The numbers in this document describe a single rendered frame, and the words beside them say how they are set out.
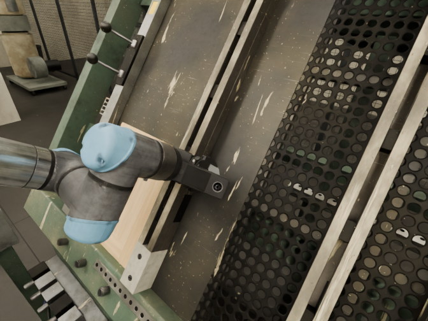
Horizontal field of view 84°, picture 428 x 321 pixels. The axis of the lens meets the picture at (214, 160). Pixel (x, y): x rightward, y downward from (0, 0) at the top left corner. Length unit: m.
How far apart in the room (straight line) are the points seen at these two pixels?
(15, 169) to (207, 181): 0.32
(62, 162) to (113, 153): 0.16
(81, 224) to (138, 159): 0.13
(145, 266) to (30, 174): 0.38
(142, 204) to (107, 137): 0.46
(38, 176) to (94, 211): 0.12
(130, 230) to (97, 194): 0.44
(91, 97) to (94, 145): 0.83
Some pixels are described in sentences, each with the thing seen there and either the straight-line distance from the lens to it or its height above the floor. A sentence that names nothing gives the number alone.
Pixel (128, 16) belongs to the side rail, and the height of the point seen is 1.54.
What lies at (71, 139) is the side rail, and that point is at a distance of 1.22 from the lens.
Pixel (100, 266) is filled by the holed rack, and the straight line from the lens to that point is 0.89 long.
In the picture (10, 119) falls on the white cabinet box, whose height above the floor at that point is 0.05.
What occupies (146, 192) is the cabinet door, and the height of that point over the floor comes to 1.08.
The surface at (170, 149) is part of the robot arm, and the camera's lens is 0.45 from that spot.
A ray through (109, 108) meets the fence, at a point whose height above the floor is 1.25.
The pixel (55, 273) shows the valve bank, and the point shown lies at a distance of 1.13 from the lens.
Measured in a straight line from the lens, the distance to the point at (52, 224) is 1.13.
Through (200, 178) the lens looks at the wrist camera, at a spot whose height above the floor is 1.29.
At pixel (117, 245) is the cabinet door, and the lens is 0.88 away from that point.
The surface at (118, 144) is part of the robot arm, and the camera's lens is 0.37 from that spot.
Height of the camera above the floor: 1.58
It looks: 33 degrees down
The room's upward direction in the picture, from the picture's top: 2 degrees clockwise
